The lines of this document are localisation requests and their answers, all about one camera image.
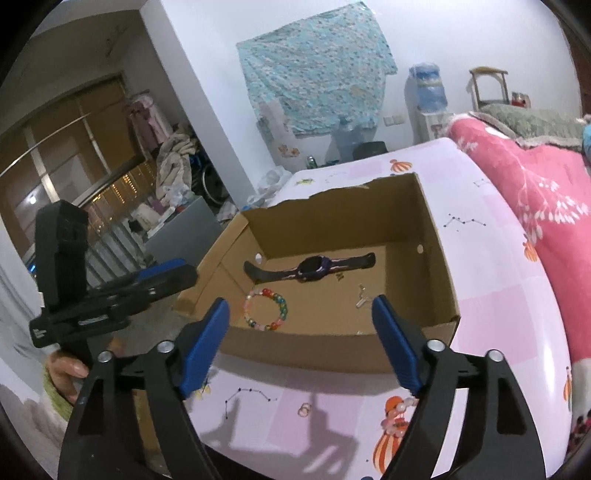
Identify large brown cardboard box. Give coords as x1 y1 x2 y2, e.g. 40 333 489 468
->
173 172 461 374

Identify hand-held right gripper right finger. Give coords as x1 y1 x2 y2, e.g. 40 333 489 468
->
372 295 548 480

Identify person's left hand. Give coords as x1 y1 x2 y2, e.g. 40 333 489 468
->
46 353 90 406

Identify pink hanging clothes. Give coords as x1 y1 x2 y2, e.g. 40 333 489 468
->
124 95 172 145

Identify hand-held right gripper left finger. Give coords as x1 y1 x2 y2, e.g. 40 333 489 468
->
58 298 230 480

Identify blue patterned wall cloth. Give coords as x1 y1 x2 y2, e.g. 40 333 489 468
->
236 2 399 137

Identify beige blanket pile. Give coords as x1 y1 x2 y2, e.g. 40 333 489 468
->
154 124 205 206

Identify black round stool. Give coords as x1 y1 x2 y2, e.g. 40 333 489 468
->
352 141 389 161

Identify grey pillow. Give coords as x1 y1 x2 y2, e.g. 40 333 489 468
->
479 102 586 149

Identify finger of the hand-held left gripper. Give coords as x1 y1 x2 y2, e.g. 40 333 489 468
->
88 265 199 321
90 258 188 296

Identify metal balcony railing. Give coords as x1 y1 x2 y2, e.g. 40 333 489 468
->
85 217 153 287

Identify black spoked wheel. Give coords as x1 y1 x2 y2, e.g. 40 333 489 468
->
189 152 227 204

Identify black purple smartwatch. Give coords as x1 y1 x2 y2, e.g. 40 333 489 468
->
243 251 377 284

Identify sliding glass door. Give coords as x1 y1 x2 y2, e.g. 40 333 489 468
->
0 76 160 232

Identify pink floral blanket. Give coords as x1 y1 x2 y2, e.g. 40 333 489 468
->
448 115 591 370

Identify pink orange bead bracelet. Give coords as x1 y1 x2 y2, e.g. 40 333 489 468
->
381 399 419 437

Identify wooden chair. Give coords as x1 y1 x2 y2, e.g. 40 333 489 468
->
470 67 511 112

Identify multicolour glass bead bracelet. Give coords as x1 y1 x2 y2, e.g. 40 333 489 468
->
243 287 288 332

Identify white water dispenser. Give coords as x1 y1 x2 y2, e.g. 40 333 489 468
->
406 108 451 145

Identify grey cabinet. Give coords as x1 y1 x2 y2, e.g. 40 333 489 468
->
145 196 228 269

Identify blue water dispenser bottle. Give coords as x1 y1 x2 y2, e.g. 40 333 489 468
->
409 62 450 114

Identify white plastic bag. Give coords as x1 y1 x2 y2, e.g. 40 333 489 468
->
247 167 294 208

